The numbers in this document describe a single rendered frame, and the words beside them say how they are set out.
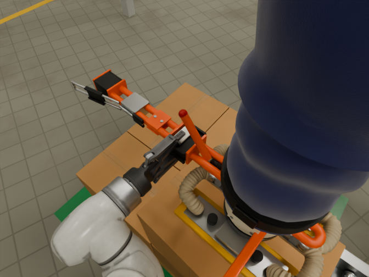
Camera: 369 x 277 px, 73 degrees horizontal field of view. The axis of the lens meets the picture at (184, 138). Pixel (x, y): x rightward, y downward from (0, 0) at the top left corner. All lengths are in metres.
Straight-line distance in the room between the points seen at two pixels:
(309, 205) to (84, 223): 0.44
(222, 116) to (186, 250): 1.03
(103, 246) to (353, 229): 1.90
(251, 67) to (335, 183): 0.17
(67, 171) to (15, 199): 0.41
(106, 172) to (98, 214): 0.93
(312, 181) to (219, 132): 1.29
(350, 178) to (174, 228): 0.66
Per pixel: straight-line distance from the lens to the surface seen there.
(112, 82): 0.88
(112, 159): 1.55
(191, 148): 0.67
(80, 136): 2.44
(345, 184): 0.38
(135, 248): 0.64
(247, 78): 0.32
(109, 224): 0.60
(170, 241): 0.91
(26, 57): 3.58
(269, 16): 0.26
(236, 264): 0.59
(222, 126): 1.65
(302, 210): 0.44
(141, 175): 0.63
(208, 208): 0.74
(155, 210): 0.94
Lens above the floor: 1.83
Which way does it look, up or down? 55 degrees down
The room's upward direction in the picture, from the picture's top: straight up
